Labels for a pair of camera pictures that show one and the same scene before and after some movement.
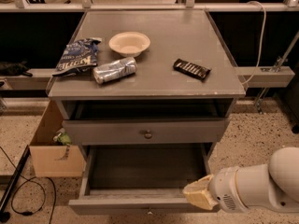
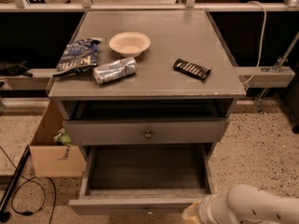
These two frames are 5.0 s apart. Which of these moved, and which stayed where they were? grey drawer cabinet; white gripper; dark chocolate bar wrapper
Moved: white gripper
Stayed: dark chocolate bar wrapper; grey drawer cabinet
